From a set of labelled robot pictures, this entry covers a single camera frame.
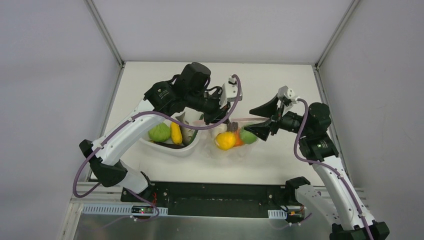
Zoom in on green lime toy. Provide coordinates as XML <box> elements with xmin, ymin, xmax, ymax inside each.
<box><xmin>239</xmin><ymin>128</ymin><xmax>258</xmax><ymax>145</ymax></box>

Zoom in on white garlic toy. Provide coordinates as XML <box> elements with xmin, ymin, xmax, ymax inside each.
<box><xmin>213</xmin><ymin>123</ymin><xmax>227</xmax><ymax>135</ymax></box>

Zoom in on white plastic basket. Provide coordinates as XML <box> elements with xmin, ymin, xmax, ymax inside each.
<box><xmin>138</xmin><ymin>108</ymin><xmax>203</xmax><ymax>158</ymax></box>

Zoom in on dark purple plum toy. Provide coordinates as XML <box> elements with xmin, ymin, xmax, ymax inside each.
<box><xmin>226</xmin><ymin>122</ymin><xmax>239</xmax><ymax>133</ymax></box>

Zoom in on orange toy fruit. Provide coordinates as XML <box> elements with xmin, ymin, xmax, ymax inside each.
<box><xmin>234</xmin><ymin>131</ymin><xmax>245</xmax><ymax>147</ymax></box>

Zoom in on yellow lemon toy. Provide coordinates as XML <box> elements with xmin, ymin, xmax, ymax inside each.
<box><xmin>214</xmin><ymin>131</ymin><xmax>236</xmax><ymax>151</ymax></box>

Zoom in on clear zip top bag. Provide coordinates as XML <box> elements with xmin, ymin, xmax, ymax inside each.
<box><xmin>200</xmin><ymin>117</ymin><xmax>265</xmax><ymax>161</ymax></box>

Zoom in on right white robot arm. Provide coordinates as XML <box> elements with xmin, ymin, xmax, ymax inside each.
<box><xmin>245</xmin><ymin>96</ymin><xmax>390</xmax><ymax>240</ymax></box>

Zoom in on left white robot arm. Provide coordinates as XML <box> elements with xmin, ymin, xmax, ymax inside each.
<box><xmin>77</xmin><ymin>62</ymin><xmax>242</xmax><ymax>203</ymax></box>

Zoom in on grey fish toy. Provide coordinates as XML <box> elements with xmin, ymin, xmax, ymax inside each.
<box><xmin>175</xmin><ymin>112</ymin><xmax>198</xmax><ymax>146</ymax></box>

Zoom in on yellow corn toy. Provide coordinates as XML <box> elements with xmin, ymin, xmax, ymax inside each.
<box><xmin>169</xmin><ymin>122</ymin><xmax>183</xmax><ymax>145</ymax></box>

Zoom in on dark eggplant toy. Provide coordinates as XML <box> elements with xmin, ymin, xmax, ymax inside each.
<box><xmin>152</xmin><ymin>141</ymin><xmax>185</xmax><ymax>149</ymax></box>

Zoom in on green round vegetable toy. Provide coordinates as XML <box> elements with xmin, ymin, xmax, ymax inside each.
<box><xmin>148</xmin><ymin>122</ymin><xmax>171</xmax><ymax>143</ymax></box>

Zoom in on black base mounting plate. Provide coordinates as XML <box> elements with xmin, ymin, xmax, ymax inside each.
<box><xmin>139</xmin><ymin>181</ymin><xmax>306</xmax><ymax>220</ymax></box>

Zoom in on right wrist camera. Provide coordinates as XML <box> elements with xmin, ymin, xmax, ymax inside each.
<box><xmin>277</xmin><ymin>85</ymin><xmax>299</xmax><ymax>109</ymax></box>

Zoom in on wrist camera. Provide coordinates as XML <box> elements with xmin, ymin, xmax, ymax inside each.
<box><xmin>219</xmin><ymin>76</ymin><xmax>243</xmax><ymax>108</ymax></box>
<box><xmin>277</xmin><ymin>85</ymin><xmax>299</xmax><ymax>109</ymax></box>

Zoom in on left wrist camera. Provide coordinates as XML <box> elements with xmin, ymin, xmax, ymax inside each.
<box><xmin>219</xmin><ymin>76</ymin><xmax>243</xmax><ymax>108</ymax></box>

